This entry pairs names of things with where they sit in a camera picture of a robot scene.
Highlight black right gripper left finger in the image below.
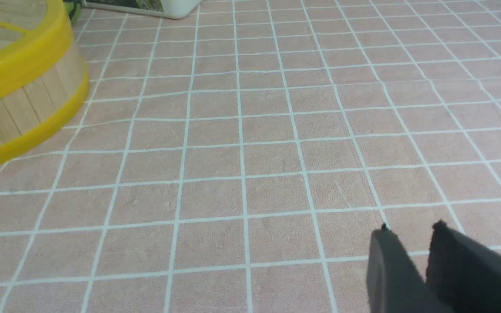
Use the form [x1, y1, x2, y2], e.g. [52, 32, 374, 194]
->
[366, 224, 451, 313]

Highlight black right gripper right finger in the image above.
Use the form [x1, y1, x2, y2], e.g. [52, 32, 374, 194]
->
[426, 220, 501, 313]

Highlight woven bamboo lid yellow rim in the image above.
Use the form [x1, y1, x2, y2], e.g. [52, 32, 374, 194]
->
[0, 0, 73, 99]

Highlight white plastic box green lid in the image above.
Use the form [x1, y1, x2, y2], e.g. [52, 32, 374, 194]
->
[81, 0, 203, 20]

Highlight bamboo steamer basket yellow rims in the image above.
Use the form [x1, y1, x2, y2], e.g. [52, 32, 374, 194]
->
[0, 42, 89, 165]

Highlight pink checkered tablecloth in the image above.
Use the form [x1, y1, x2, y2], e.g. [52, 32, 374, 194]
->
[0, 0, 501, 313]

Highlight green watermelon toy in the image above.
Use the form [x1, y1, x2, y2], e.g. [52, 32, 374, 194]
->
[63, 0, 82, 24]

